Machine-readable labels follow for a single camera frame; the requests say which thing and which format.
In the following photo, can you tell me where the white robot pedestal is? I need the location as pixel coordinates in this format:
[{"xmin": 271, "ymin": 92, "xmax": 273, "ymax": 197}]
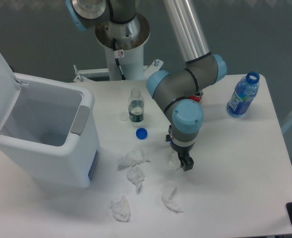
[{"xmin": 73, "ymin": 13, "xmax": 163, "ymax": 81}]

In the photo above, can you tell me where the blue plastic drink bottle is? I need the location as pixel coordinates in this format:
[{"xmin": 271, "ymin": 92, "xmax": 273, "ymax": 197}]
[{"xmin": 226, "ymin": 71, "xmax": 260, "ymax": 118}]

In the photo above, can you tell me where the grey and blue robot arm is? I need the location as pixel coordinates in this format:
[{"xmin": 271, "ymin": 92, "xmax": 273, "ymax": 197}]
[{"xmin": 66, "ymin": 0, "xmax": 227, "ymax": 171}]

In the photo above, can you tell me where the black cable on pedestal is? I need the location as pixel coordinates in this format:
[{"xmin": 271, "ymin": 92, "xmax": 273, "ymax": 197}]
[{"xmin": 112, "ymin": 38, "xmax": 126, "ymax": 80}]

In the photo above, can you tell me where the white bottle cap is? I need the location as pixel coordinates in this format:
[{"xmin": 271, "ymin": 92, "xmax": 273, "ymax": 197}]
[{"xmin": 119, "ymin": 113, "xmax": 128, "ymax": 121}]

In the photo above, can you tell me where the blue bottle cap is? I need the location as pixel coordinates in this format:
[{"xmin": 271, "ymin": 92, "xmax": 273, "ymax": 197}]
[{"xmin": 136, "ymin": 127, "xmax": 148, "ymax": 140}]

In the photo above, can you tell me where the white paper ball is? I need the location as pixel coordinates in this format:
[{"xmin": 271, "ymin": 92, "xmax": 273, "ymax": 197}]
[
  {"xmin": 118, "ymin": 148, "xmax": 150, "ymax": 168},
  {"xmin": 161, "ymin": 180, "xmax": 184, "ymax": 213},
  {"xmin": 126, "ymin": 166, "xmax": 145, "ymax": 190},
  {"xmin": 110, "ymin": 195, "xmax": 131, "ymax": 222},
  {"xmin": 168, "ymin": 152, "xmax": 181, "ymax": 171}
]

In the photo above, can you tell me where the clear green label bottle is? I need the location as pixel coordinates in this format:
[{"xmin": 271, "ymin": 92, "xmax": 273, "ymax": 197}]
[{"xmin": 128, "ymin": 88, "xmax": 145, "ymax": 123}]

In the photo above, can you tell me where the crushed red soda can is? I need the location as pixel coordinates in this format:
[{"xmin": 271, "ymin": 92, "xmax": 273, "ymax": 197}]
[{"xmin": 188, "ymin": 91, "xmax": 204, "ymax": 103}]

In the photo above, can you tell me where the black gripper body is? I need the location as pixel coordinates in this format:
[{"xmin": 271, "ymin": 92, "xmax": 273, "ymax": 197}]
[{"xmin": 165, "ymin": 125, "xmax": 195, "ymax": 159}]

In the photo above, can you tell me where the white open trash bin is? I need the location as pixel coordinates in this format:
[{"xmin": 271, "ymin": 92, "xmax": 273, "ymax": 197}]
[{"xmin": 0, "ymin": 53, "xmax": 100, "ymax": 188}]

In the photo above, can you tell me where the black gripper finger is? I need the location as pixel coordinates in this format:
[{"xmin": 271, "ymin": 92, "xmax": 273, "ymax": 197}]
[{"xmin": 179, "ymin": 155, "xmax": 194, "ymax": 171}]

